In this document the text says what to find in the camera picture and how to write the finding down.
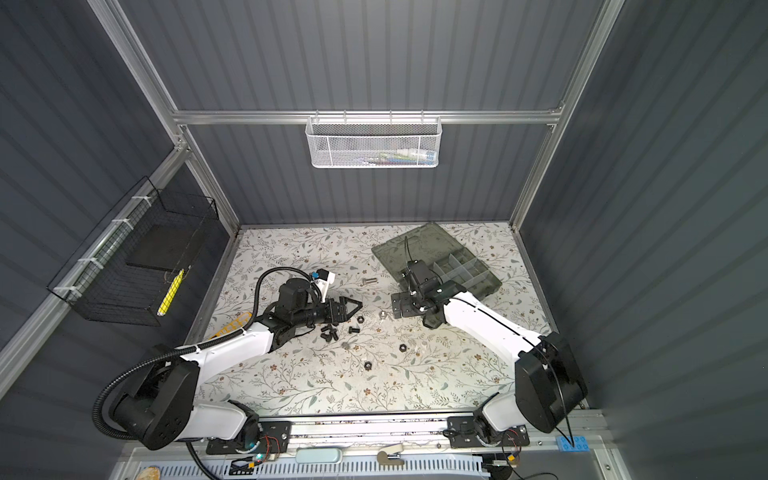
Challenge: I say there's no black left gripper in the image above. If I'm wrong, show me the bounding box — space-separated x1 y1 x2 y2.
293 297 362 331

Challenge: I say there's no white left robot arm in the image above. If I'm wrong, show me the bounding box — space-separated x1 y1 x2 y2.
101 278 363 453

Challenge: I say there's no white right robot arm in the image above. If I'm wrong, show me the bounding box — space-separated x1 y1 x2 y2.
392 260 588 444

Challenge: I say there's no black bolts cluster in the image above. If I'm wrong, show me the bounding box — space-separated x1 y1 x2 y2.
320 324 339 343

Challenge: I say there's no clear green organizer box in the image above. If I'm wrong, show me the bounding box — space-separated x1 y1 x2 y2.
372 223 502 300

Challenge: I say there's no yellow calculator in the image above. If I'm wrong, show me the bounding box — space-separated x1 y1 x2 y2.
211 312 252 339

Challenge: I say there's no yellow marker in basket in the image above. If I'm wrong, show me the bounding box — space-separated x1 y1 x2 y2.
157 269 186 317

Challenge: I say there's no blue lego-like block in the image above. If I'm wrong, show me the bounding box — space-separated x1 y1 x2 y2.
556 436 590 453

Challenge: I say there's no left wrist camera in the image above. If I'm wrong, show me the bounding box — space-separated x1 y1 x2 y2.
311 269 336 303

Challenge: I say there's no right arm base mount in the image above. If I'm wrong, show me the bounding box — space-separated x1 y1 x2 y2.
442 415 530 449

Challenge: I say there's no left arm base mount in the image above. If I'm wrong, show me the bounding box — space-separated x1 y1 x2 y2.
205 421 292 455

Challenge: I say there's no white wire mesh basket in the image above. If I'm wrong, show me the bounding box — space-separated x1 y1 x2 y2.
305 118 443 169

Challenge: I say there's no black wire wall basket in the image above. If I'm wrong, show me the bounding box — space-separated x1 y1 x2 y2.
47 177 219 327

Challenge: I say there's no black corrugated cable hose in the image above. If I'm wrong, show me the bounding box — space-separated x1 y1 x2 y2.
91 266 319 442

